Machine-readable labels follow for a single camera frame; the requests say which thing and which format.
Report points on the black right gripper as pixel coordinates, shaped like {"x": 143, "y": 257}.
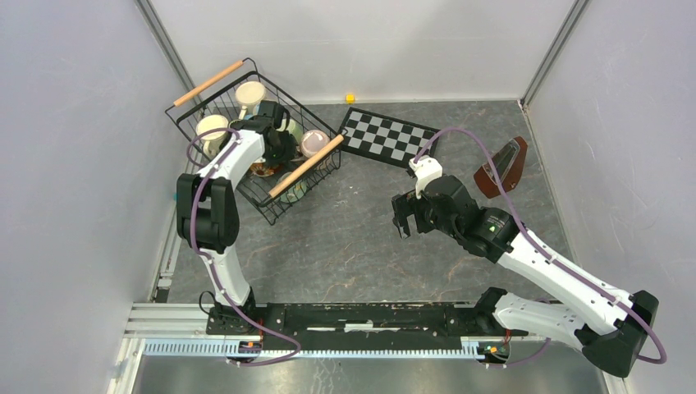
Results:
{"x": 405, "y": 204}

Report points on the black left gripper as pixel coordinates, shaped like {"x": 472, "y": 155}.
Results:
{"x": 291, "y": 152}

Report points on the pink iridescent mug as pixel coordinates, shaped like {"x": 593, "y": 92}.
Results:
{"x": 312, "y": 142}

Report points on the small green teacup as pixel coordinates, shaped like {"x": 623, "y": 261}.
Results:
{"x": 294, "y": 193}

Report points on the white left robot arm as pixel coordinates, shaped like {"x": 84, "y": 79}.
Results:
{"x": 206, "y": 211}

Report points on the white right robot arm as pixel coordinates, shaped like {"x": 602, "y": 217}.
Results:
{"x": 607, "y": 325}

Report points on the light green mug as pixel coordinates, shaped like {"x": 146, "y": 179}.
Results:
{"x": 292, "y": 128}

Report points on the red floral mug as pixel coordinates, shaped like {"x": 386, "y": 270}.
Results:
{"x": 262, "y": 168}

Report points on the cream mug rear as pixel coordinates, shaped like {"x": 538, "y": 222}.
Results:
{"x": 249, "y": 95}

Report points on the cream mug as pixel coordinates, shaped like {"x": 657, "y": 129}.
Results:
{"x": 249, "y": 95}
{"x": 212, "y": 131}

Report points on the cream mug left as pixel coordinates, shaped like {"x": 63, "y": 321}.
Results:
{"x": 212, "y": 131}

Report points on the black white chessboard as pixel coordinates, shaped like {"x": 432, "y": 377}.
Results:
{"x": 382, "y": 138}

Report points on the brown wooden metronome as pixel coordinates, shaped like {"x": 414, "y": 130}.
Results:
{"x": 509, "y": 164}

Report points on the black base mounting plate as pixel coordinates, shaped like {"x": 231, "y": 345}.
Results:
{"x": 355, "y": 326}

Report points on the right wooden rack handle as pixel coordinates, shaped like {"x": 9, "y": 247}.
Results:
{"x": 310, "y": 163}

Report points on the wooden rack handle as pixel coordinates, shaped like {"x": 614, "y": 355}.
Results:
{"x": 310, "y": 163}
{"x": 207, "y": 84}

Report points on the black wire dish rack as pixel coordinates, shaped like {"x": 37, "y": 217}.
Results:
{"x": 255, "y": 189}

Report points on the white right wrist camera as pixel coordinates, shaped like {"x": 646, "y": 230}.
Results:
{"x": 425, "y": 169}

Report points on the left wooden rack handle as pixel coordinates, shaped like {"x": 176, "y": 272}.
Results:
{"x": 207, "y": 84}

